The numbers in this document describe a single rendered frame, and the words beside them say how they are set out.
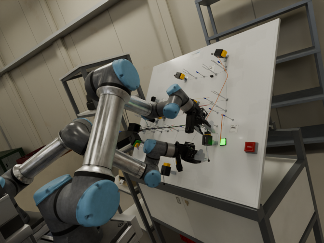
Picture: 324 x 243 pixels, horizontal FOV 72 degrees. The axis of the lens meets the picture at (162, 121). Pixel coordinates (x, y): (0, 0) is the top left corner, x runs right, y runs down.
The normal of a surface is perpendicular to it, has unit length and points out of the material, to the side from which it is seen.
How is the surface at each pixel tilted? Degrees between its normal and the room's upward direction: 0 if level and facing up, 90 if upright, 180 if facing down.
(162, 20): 90
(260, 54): 50
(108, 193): 95
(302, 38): 90
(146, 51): 90
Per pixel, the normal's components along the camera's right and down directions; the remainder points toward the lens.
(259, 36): -0.76, -0.29
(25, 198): 0.82, -0.16
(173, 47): -0.47, 0.35
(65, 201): -0.56, -0.33
